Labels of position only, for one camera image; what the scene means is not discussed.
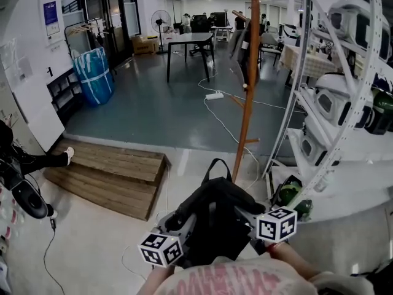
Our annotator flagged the wooden pallet step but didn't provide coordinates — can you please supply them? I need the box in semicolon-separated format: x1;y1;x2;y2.
42;139;171;222

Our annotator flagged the dark grey table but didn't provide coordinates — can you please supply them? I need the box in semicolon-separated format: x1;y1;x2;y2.
166;32;216;84

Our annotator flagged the black garment rail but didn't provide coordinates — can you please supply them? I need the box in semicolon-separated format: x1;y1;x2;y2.
64;17;117;76

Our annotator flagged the black low shelf unit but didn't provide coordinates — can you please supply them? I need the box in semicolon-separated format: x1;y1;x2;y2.
46;67;84;125

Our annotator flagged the white metal shelving rack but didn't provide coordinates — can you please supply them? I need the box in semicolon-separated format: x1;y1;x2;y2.
262;0;393;214

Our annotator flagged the green helmet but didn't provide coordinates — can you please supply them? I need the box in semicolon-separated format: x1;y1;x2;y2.
370;91;393;136
278;179;303;207

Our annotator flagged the brown wooden coat rack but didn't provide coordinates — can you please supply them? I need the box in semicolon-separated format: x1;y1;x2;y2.
229;0;261;184

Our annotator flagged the person's pink printed shirt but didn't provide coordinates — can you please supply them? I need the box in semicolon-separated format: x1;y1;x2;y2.
153;256;374;295

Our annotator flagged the white robot head shell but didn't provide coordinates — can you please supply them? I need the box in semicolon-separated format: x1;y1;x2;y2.
313;73;374;130
327;0;392;63
299;115;334;167

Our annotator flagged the grey chair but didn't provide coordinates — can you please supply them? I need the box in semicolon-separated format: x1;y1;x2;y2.
259;32;285;69

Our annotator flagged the blue wrapped bundle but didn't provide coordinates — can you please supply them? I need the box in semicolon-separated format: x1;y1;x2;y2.
72;47;116;107

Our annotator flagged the standing floor fan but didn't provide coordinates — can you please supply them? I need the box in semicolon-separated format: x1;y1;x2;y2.
150;9;173;55

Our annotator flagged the checkered tablecloth table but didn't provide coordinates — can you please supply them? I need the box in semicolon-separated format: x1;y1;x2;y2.
278;44;343;89

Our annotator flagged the black office chair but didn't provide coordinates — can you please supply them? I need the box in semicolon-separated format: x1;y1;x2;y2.
189;14;212;57

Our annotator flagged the cardboard box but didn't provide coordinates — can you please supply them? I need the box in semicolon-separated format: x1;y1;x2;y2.
131;35;160;56

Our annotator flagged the black cable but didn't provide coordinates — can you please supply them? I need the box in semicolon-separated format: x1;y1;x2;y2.
42;218;67;295

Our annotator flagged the person's left forearm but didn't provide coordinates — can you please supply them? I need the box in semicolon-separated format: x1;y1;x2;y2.
136;265;176;295

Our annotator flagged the blue wall poster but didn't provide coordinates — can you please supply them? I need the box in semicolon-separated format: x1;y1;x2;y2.
43;1;60;37

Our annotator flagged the white power cable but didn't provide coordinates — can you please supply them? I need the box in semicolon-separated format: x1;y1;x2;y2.
197;69;306;193

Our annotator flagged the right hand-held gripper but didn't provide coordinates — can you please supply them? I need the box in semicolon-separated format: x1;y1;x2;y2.
233;206;298;256

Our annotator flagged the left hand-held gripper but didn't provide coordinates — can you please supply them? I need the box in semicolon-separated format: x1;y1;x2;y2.
137;210;197;269

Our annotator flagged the person's right forearm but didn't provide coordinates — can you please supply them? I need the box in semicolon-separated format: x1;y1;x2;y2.
266;241;323;281

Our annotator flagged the black bag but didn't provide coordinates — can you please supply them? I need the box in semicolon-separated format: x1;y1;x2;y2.
174;157;267;269

